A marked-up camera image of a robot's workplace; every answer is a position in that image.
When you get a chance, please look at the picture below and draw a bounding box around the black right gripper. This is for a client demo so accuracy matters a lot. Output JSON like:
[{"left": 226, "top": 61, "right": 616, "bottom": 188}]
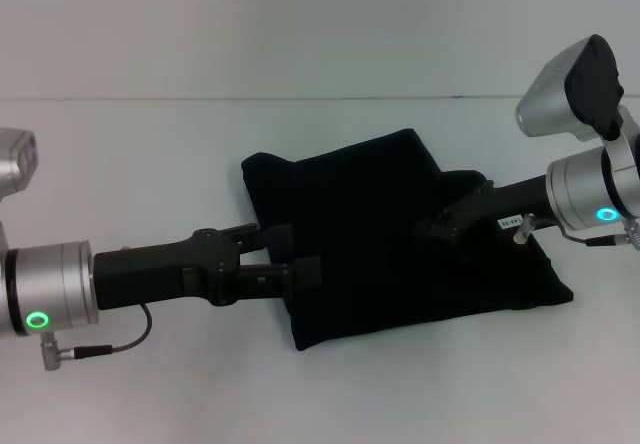
[{"left": 412, "top": 173, "right": 555, "bottom": 245}]

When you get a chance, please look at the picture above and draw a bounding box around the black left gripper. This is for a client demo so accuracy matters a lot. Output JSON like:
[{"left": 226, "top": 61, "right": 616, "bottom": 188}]
[{"left": 92, "top": 221, "right": 323, "bottom": 311}]

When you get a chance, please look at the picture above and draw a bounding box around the black t-shirt with white print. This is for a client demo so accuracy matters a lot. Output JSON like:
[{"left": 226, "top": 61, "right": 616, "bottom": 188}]
[{"left": 239, "top": 126, "right": 575, "bottom": 353}]

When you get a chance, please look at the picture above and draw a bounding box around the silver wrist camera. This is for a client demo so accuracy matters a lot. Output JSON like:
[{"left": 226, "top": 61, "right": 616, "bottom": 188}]
[
  {"left": 0, "top": 127, "right": 39, "bottom": 200},
  {"left": 516, "top": 33, "right": 640, "bottom": 144}
]

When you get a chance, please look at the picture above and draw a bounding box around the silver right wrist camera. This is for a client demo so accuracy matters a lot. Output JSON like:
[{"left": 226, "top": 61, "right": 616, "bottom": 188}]
[{"left": 516, "top": 33, "right": 640, "bottom": 144}]

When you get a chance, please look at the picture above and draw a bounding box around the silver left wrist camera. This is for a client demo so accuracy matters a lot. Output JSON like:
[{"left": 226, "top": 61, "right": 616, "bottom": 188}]
[{"left": 0, "top": 127, "right": 39, "bottom": 200}]

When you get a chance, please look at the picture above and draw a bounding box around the arm cable with plug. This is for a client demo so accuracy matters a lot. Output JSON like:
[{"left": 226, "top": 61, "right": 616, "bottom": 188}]
[
  {"left": 40, "top": 303, "right": 154, "bottom": 373},
  {"left": 514, "top": 213, "right": 640, "bottom": 254}
]

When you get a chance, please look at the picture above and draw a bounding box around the right arm cable with plug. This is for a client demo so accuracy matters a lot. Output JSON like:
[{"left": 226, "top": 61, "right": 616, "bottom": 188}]
[{"left": 514, "top": 213, "right": 640, "bottom": 254}]

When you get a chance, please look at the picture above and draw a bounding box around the left arm cable with plug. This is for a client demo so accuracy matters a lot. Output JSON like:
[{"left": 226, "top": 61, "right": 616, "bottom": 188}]
[{"left": 40, "top": 303, "right": 154, "bottom": 373}]

